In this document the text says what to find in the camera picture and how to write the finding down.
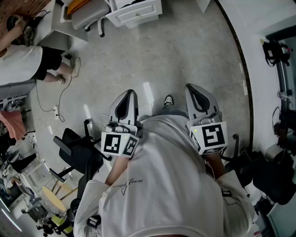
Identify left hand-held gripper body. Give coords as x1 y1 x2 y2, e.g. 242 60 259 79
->
100 114 143 159

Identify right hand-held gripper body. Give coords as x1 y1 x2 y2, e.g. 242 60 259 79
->
186 111 228 156

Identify white drawer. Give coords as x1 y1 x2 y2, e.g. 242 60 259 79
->
105 0 163 28

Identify person's right forearm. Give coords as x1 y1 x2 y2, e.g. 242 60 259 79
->
203 151 227 181

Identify person's left forearm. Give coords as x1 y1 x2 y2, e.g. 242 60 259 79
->
105 154 133 186

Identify white curved table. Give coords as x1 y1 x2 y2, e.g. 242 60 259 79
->
197 0 211 14

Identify person's blue jeans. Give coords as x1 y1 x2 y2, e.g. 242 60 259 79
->
159 105 189 119

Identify person's black white shoe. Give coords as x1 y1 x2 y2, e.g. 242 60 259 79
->
163 93 175 107

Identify black office chair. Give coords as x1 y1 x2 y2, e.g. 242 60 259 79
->
49 118 113 209
219 133 296 206

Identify silver metal cup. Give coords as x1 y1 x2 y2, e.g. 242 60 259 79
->
265 143 285 163

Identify person's white shirt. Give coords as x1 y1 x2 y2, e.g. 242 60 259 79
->
73 114 255 237

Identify white plain table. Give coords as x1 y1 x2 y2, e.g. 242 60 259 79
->
34 0 90 50

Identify round wooden stool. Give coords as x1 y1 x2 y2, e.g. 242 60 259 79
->
42 179 78 212

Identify grey white office chair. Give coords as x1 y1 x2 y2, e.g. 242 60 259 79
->
59 0 111 38

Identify yellow-green plastic object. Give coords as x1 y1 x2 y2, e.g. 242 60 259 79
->
52 214 74 234

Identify orange cushion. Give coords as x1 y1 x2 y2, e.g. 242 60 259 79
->
67 0 92 14

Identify black floor cable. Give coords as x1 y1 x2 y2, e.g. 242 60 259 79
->
35 54 73 123

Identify black bag with strap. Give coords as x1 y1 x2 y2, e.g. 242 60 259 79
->
262 41 291 68

